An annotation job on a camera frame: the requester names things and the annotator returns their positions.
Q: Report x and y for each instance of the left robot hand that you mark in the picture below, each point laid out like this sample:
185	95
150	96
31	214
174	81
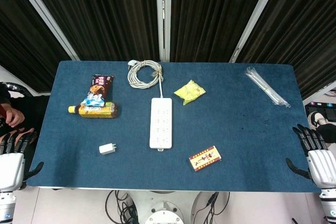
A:
11	167

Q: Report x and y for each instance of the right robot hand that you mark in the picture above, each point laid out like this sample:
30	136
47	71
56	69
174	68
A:
324	167

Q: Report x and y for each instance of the white charger adapter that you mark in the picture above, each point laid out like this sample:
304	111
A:
105	149

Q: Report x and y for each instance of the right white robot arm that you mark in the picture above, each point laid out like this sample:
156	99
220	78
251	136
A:
329	205

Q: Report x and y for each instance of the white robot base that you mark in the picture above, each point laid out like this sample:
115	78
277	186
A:
164	212

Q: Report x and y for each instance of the white power strip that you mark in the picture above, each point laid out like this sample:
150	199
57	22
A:
161	124

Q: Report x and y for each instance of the white sneaker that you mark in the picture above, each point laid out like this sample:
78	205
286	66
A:
316	119

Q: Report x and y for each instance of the seated person in black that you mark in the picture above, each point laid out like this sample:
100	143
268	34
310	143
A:
14	117

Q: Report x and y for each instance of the blue table mat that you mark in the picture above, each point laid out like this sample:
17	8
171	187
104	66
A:
236	134

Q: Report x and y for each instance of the yellow label tea bottle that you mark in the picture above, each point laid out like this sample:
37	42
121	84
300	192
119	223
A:
94	112

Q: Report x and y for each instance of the clear plastic straw bundle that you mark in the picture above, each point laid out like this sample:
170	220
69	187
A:
266	86

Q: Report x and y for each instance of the blue white snack packet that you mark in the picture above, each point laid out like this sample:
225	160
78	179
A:
93	100

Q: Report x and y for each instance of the red yellow card box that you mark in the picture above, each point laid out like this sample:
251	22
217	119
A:
205	158

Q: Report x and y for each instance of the brown chocolate snack wrapper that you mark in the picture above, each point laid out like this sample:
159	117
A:
103	83

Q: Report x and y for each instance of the black curtain panel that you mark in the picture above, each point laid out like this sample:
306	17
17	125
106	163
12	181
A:
23	43
105	11
307	24
215	11

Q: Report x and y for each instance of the yellow snack packet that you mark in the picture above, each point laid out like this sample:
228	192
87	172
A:
189	91

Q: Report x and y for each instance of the white frame post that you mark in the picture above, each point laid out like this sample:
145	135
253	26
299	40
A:
256	16
44	16
163	16

